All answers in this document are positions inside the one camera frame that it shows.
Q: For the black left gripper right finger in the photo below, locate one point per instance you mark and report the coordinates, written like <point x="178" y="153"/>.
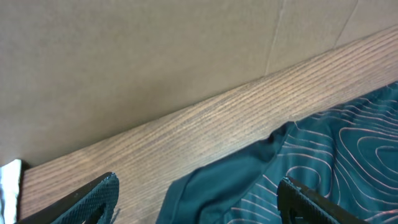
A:
<point x="299" y="204"/>

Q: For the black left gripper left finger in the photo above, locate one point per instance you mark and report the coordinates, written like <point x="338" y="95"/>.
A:
<point x="92" y="203"/>

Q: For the black printed cycling jersey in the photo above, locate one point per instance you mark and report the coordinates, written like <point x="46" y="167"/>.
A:
<point x="347" y="154"/>

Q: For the folded white cloth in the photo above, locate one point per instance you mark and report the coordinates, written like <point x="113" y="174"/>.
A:
<point x="10" y="188"/>

